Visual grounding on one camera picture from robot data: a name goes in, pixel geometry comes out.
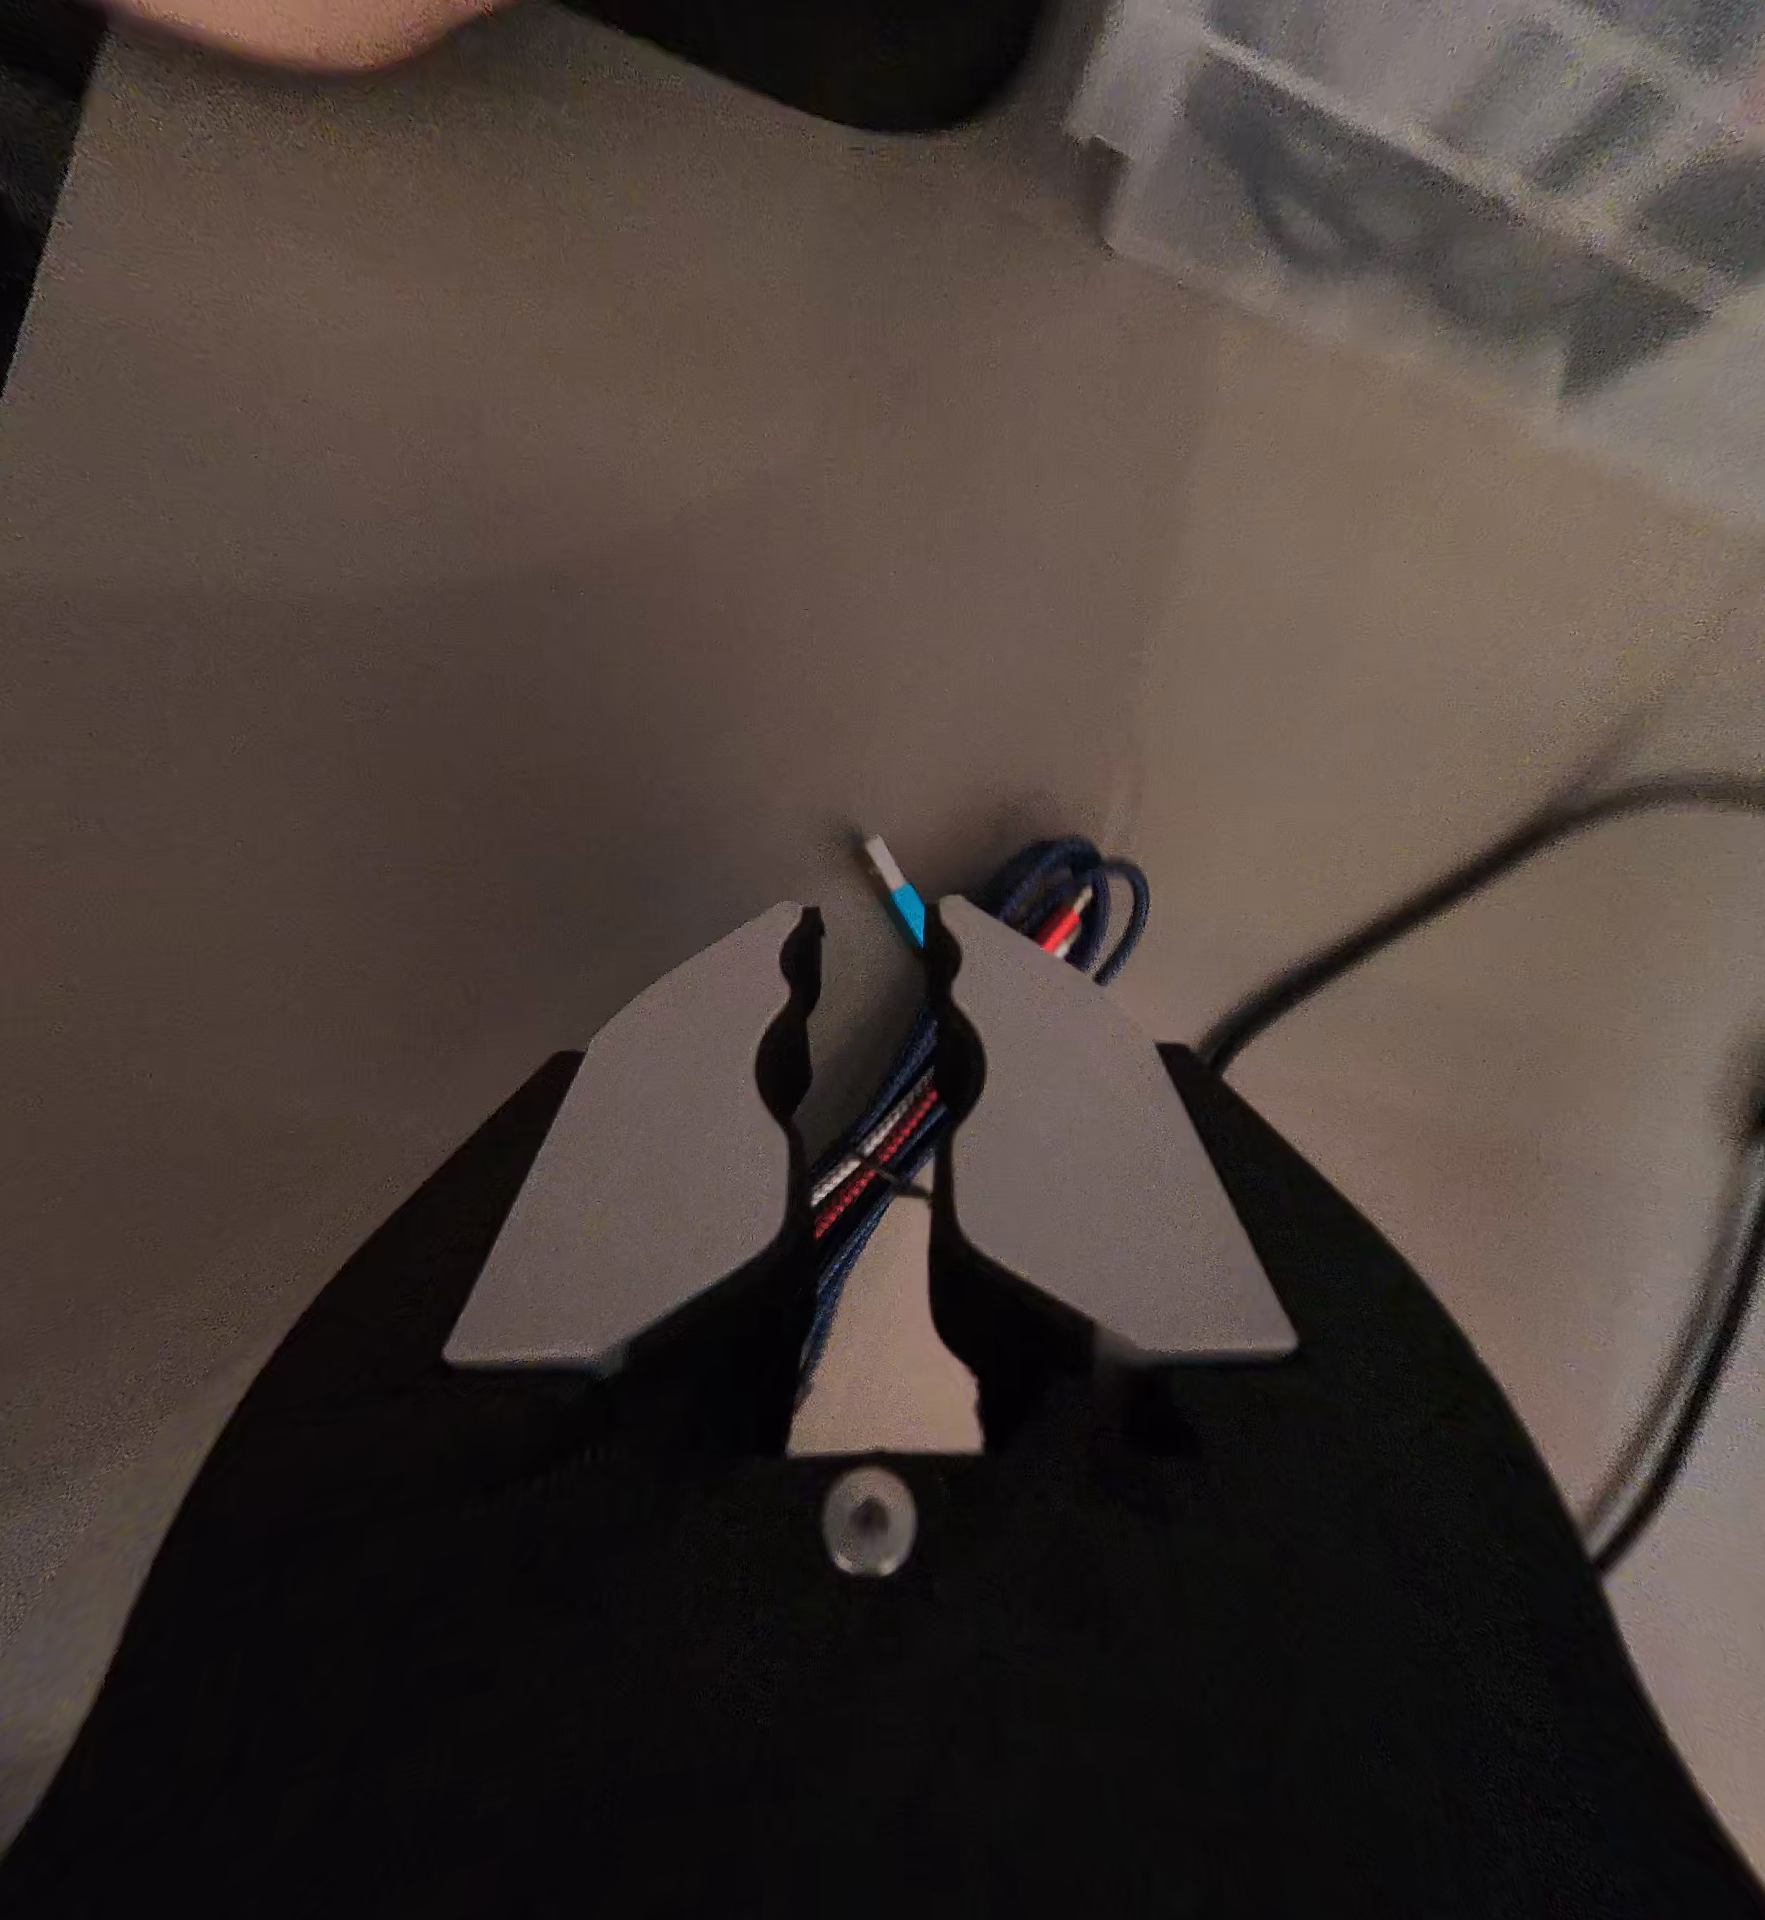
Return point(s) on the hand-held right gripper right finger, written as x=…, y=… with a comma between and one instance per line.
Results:
x=1107, y=1200

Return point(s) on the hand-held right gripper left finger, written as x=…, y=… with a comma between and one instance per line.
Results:
x=627, y=1200

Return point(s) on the black 7-port USB hub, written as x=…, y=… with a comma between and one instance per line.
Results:
x=1455, y=893

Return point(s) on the clear plastic bin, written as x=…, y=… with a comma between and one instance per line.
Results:
x=1424, y=182

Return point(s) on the person's left forearm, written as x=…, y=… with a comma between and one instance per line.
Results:
x=297, y=23

